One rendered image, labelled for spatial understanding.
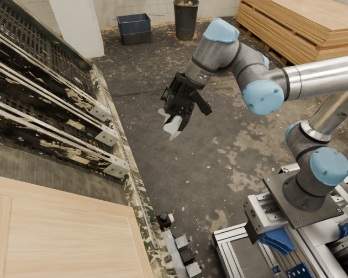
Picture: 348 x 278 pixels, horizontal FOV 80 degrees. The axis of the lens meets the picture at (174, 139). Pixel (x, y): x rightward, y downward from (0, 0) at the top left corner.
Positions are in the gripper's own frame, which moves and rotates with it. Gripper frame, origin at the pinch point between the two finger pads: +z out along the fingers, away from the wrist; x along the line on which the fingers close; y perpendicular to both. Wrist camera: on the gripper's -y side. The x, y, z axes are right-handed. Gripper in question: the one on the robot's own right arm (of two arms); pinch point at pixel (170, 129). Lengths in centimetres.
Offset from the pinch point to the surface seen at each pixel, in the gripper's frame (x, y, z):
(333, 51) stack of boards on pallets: -176, -287, -57
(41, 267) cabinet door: 30, 31, 25
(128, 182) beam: -9.6, -1.7, 46.0
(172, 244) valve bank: 20, -23, 53
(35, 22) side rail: -127, 57, 32
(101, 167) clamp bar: -13.0, 12.8, 40.5
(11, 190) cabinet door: 11.3, 41.2, 21.6
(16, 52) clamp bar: -57, 53, 19
